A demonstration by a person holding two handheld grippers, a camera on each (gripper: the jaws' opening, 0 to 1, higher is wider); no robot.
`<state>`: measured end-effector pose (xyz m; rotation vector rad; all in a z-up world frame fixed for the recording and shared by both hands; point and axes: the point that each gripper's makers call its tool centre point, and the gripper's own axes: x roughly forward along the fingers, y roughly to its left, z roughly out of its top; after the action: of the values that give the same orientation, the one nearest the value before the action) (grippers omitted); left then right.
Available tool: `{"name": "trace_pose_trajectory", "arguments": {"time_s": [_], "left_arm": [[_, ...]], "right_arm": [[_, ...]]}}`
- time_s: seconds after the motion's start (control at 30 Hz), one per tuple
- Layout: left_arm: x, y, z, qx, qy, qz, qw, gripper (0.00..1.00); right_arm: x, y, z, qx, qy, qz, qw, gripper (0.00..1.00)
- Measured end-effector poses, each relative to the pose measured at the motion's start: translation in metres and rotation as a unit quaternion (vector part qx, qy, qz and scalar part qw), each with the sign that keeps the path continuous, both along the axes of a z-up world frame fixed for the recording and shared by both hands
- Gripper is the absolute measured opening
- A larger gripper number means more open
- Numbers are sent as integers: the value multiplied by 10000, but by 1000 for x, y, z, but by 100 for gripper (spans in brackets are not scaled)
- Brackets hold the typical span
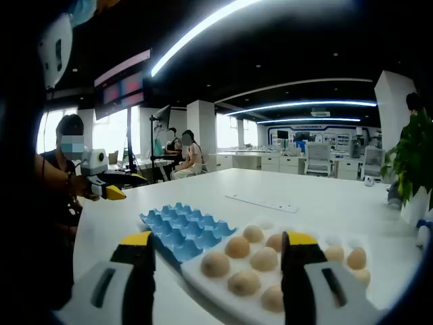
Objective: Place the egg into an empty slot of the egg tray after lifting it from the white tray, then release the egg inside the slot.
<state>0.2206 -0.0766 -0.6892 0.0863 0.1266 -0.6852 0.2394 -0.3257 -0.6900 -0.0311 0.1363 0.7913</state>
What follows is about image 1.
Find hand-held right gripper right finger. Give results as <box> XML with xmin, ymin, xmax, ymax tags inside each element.
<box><xmin>280</xmin><ymin>230</ymin><xmax>390</xmax><ymax>325</ymax></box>

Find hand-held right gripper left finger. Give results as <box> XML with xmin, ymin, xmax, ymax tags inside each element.
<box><xmin>53</xmin><ymin>231</ymin><xmax>157</xmax><ymax>325</ymax></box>

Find blue egg tray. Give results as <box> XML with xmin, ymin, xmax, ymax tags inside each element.
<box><xmin>139</xmin><ymin>202</ymin><xmax>238</xmax><ymax>263</ymax></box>

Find cluster of brown eggs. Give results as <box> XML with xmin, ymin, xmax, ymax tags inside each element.
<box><xmin>200</xmin><ymin>225</ymin><xmax>372</xmax><ymax>314</ymax></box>

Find white foam tray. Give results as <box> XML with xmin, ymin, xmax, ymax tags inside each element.
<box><xmin>181</xmin><ymin>216</ymin><xmax>373</xmax><ymax>325</ymax></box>

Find person's left hand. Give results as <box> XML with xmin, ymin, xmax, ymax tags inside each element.
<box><xmin>76</xmin><ymin>175</ymin><xmax>101</xmax><ymax>203</ymax></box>

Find black monitor stand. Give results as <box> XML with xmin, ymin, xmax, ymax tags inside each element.
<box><xmin>148</xmin><ymin>104</ymin><xmax>172</xmax><ymax>184</ymax></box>

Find hanging display screen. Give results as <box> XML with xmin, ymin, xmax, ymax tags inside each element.
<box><xmin>93</xmin><ymin>49</ymin><xmax>153</xmax><ymax>121</ymax></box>

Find white table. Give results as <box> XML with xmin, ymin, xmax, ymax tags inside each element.
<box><xmin>72</xmin><ymin>167</ymin><xmax>429</xmax><ymax>325</ymax></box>

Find white pillar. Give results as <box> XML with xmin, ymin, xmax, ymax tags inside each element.
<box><xmin>373</xmin><ymin>70</ymin><xmax>417</xmax><ymax>144</ymax></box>
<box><xmin>186</xmin><ymin>100</ymin><xmax>218</xmax><ymax>172</ymax></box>

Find white worn device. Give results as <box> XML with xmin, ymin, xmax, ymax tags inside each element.
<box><xmin>37</xmin><ymin>13</ymin><xmax>74</xmax><ymax>89</ymax></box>

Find white mesh office chair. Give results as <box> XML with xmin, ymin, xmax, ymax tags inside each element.
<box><xmin>305</xmin><ymin>143</ymin><xmax>335</xmax><ymax>177</ymax></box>
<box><xmin>361</xmin><ymin>145</ymin><xmax>387</xmax><ymax>181</ymax></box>

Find white and blue object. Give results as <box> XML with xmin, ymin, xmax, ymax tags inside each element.
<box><xmin>415</xmin><ymin>219</ymin><xmax>433</xmax><ymax>252</ymax></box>

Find row of white desks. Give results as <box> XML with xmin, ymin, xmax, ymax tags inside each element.
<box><xmin>216</xmin><ymin>150</ymin><xmax>363</xmax><ymax>181</ymax></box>

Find blue cloth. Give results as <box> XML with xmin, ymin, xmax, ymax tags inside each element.
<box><xmin>69</xmin><ymin>0</ymin><xmax>99</xmax><ymax>27</ymax></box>

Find long ceiling light strip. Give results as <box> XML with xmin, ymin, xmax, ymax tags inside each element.
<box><xmin>150</xmin><ymin>0</ymin><xmax>253</xmax><ymax>77</ymax></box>

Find curved ceiling light strip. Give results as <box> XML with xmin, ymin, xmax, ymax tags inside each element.
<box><xmin>224</xmin><ymin>100</ymin><xmax>378</xmax><ymax>116</ymax></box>
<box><xmin>256</xmin><ymin>116</ymin><xmax>361</xmax><ymax>125</ymax></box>

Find green potted plant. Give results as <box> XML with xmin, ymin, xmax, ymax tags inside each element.
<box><xmin>381</xmin><ymin>108</ymin><xmax>433</xmax><ymax>225</ymax></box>

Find white ceiling arc trim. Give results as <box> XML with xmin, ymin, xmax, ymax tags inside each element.
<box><xmin>215</xmin><ymin>78</ymin><xmax>373</xmax><ymax>103</ymax></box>

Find blue framed wall display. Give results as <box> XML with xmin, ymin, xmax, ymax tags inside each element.
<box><xmin>267</xmin><ymin>124</ymin><xmax>361</xmax><ymax>150</ymax></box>

